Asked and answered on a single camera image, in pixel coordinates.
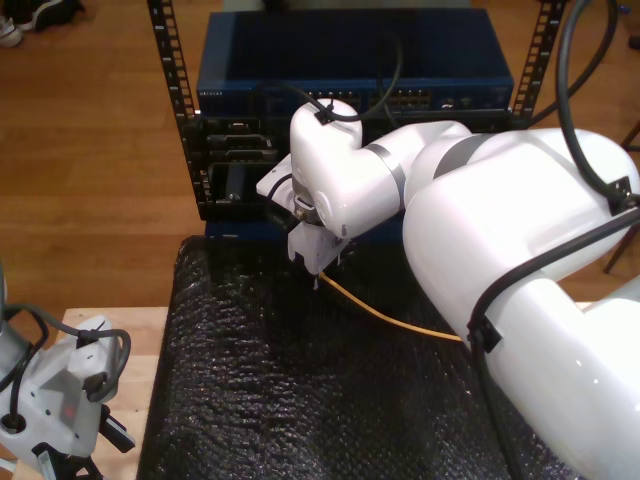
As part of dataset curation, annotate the blue network switch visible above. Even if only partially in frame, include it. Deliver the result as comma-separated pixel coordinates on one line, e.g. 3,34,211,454
195,7,516,119

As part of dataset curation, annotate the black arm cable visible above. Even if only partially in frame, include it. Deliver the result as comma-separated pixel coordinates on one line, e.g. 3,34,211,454
257,0,640,480
0,303,132,416

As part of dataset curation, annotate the blue rack base unit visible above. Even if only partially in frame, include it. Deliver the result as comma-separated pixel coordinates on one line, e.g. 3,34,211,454
203,219,406,246

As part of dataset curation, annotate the yellow network cable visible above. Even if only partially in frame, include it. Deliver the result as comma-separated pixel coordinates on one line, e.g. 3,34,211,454
319,271,465,344

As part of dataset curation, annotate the black perforated rack upright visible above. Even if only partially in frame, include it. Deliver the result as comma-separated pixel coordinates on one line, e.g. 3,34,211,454
146,0,199,121
509,0,569,131

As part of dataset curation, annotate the white sneaker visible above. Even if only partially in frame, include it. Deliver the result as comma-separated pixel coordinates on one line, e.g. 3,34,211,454
0,13,25,49

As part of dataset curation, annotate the black bubble mat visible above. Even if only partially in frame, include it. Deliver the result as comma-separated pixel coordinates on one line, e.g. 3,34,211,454
135,234,576,480

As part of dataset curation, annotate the black shoe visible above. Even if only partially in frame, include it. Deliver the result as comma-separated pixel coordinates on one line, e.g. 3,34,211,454
12,0,86,32

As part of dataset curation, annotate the black rack server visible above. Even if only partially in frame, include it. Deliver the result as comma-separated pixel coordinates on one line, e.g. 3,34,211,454
182,107,516,166

